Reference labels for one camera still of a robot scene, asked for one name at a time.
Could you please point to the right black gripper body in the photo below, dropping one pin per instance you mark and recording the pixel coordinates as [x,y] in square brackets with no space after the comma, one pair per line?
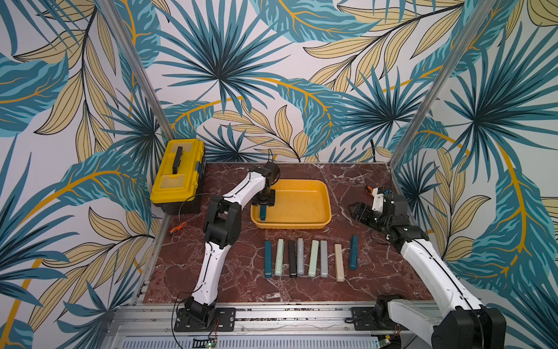
[364,213]

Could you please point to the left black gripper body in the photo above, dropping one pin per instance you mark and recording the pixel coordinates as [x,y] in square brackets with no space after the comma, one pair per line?
[265,197]

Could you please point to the dark teal pruner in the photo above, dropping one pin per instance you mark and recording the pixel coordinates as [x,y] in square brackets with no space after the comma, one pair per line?
[268,268]
[353,252]
[263,213]

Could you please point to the light green pruner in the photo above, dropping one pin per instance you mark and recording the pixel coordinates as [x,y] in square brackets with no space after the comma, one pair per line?
[279,258]
[312,271]

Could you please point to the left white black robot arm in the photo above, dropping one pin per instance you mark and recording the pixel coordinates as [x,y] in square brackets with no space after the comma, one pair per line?
[221,230]

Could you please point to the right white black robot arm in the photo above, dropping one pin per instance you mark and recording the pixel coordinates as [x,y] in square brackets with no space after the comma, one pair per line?
[464,322]

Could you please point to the yellow plastic storage tray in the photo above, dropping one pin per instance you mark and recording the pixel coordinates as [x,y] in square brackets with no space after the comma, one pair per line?
[300,204]

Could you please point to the grey pruner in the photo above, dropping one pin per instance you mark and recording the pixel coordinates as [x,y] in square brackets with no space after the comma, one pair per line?
[300,257]
[324,258]

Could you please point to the grey pruner right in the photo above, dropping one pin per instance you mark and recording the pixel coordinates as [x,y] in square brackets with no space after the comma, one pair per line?
[324,258]

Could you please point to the beige pruner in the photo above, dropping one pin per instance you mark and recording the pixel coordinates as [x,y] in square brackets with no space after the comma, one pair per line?
[339,264]

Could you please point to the yellow black toolbox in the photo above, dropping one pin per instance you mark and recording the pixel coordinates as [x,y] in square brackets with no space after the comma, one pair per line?
[178,185]

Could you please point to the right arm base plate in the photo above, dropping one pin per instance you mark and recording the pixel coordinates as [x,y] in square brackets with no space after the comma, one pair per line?
[364,319]

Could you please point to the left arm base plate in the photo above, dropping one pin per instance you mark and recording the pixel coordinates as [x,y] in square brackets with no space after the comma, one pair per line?
[223,321]

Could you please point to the aluminium front rail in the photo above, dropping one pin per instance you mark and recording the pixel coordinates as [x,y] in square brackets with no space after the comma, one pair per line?
[254,325]

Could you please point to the left aluminium corner post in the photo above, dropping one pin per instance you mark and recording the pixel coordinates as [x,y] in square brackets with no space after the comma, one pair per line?
[118,28]

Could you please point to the aluminium corner post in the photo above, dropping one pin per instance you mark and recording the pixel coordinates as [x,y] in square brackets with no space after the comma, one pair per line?
[118,28]
[470,29]

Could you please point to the right aluminium corner post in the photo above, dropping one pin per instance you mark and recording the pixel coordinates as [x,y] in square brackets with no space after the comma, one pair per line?
[470,29]

